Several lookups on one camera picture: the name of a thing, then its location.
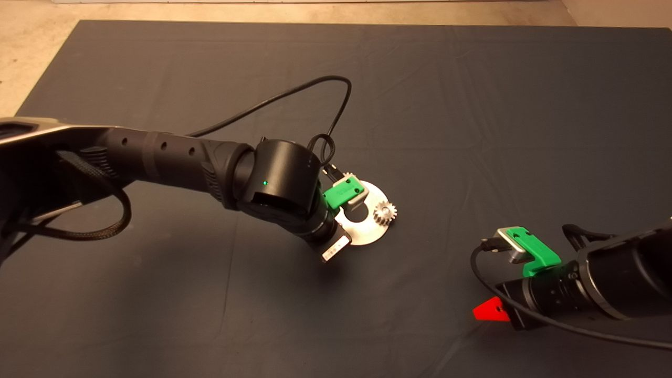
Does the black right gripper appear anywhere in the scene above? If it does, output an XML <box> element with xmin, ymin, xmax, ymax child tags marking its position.
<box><xmin>472</xmin><ymin>264</ymin><xmax>581</xmax><ymax>331</ymax></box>

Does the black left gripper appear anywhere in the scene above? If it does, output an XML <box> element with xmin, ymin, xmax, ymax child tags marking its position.
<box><xmin>310</xmin><ymin>218</ymin><xmax>352</xmax><ymax>264</ymax></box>

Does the round metal carrier plate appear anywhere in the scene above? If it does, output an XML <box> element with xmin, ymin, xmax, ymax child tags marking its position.
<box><xmin>336</xmin><ymin>180</ymin><xmax>394</xmax><ymax>246</ymax></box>

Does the dark grey table cloth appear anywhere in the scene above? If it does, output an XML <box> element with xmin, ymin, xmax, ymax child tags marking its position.
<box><xmin>0</xmin><ymin>20</ymin><xmax>672</xmax><ymax>378</ymax></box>

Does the bright green camera mount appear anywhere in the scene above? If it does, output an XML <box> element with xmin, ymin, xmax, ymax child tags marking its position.
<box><xmin>323</xmin><ymin>177</ymin><xmax>365</xmax><ymax>212</ymax></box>
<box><xmin>508</xmin><ymin>227</ymin><xmax>562</xmax><ymax>278</ymax></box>

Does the black camera cable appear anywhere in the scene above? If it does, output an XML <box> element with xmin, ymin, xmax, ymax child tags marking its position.
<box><xmin>470</xmin><ymin>224</ymin><xmax>672</xmax><ymax>351</ymax></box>
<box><xmin>188</xmin><ymin>75</ymin><xmax>352</xmax><ymax>183</ymax></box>

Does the small silver camera box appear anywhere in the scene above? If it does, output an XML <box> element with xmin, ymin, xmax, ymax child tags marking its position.
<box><xmin>341</xmin><ymin>176</ymin><xmax>370</xmax><ymax>206</ymax></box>
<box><xmin>496</xmin><ymin>228</ymin><xmax>528</xmax><ymax>264</ymax></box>

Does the black braided sleeve cable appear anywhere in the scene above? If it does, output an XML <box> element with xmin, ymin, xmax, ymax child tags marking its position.
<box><xmin>10</xmin><ymin>150</ymin><xmax>132</xmax><ymax>242</ymax></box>

